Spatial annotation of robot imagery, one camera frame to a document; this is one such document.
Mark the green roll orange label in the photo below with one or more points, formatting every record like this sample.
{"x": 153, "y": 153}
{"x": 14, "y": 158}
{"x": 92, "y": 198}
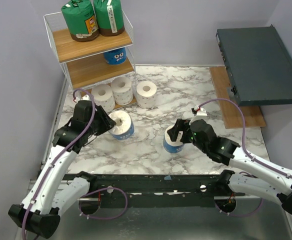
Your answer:
{"x": 80, "y": 19}

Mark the dark teal metal box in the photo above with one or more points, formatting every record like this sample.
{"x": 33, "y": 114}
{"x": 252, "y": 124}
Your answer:
{"x": 258, "y": 65}

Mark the green roll white label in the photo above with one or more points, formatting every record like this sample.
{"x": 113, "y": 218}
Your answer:
{"x": 109, "y": 17}

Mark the white wire wooden shelf unit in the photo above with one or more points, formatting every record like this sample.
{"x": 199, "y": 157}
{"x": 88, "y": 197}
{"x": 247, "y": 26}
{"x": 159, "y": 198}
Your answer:
{"x": 83, "y": 63}

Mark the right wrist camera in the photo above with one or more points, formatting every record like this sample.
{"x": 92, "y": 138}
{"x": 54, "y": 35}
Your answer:
{"x": 199, "y": 113}

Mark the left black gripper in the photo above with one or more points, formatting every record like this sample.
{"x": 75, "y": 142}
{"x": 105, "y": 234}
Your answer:
{"x": 107, "y": 122}

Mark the black mounting rail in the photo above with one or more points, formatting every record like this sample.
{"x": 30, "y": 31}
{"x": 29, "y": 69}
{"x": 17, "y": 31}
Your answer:
{"x": 116, "y": 191}

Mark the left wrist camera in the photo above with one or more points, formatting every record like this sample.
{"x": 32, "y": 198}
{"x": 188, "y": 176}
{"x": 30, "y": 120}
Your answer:
{"x": 76, "y": 99}

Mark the aluminium extrusion rail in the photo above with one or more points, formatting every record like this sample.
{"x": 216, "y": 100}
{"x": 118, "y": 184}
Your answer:
{"x": 55, "y": 123}

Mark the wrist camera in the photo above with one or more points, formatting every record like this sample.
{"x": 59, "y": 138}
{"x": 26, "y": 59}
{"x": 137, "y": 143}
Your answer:
{"x": 76, "y": 99}
{"x": 199, "y": 113}

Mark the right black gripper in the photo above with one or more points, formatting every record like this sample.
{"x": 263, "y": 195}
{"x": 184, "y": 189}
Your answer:
{"x": 182, "y": 129}

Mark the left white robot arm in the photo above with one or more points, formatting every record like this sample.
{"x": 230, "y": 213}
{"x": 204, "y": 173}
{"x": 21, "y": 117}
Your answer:
{"x": 41, "y": 210}

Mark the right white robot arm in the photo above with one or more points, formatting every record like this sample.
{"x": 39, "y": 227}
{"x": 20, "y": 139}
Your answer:
{"x": 270, "y": 181}

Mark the white patterned roll blue dots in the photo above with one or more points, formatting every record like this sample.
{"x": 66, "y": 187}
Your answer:
{"x": 103, "y": 96}

